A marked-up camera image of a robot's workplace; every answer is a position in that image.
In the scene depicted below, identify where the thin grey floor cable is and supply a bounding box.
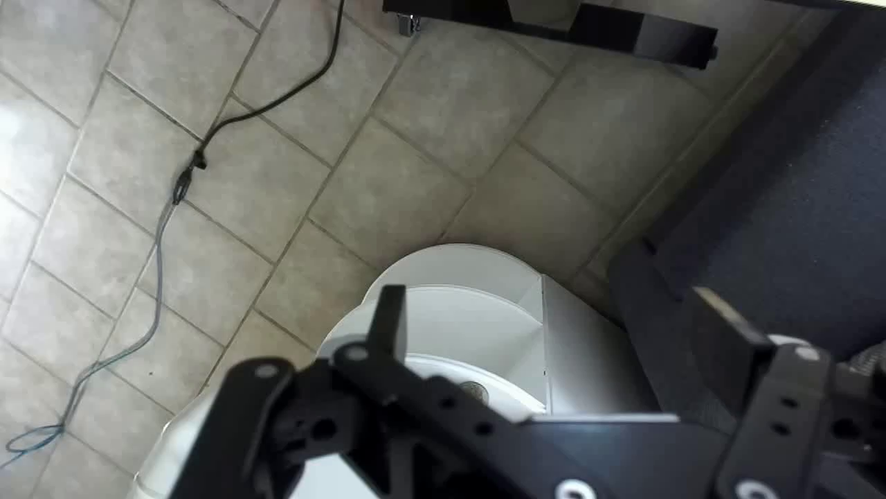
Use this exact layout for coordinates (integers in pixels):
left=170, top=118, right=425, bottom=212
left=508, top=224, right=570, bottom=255
left=0, top=169, right=202, bottom=475

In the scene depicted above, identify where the thin black floor cable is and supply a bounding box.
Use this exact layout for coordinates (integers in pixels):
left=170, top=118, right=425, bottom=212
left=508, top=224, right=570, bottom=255
left=187, top=0, right=349, bottom=174

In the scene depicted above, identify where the black metal stand base bar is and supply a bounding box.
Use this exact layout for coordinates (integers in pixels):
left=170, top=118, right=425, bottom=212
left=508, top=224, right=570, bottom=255
left=381, top=0, right=724, bottom=73

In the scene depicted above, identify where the dark fabric sofa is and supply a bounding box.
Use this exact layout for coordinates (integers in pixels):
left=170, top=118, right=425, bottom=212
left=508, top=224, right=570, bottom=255
left=634, top=0, right=886, bottom=367

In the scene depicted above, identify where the white round tiered shelf unit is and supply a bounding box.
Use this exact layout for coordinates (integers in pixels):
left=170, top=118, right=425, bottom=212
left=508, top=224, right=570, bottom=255
left=129, top=241, right=686, bottom=499

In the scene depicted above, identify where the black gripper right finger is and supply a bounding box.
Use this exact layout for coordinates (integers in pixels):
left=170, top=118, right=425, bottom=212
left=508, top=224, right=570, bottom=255
left=612, top=237, right=886, bottom=499

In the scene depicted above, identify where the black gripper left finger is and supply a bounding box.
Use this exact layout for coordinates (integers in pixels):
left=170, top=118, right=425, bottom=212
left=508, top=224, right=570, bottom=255
left=170, top=283, right=538, bottom=499

